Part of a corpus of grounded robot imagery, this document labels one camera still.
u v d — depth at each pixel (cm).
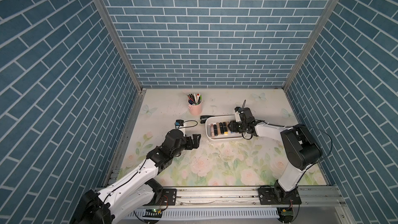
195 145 72
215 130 96
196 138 72
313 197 75
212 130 96
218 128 96
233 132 96
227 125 96
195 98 100
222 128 96
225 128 96
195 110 102
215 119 101
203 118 102
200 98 99
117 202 42
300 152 48
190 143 71
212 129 96
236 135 96
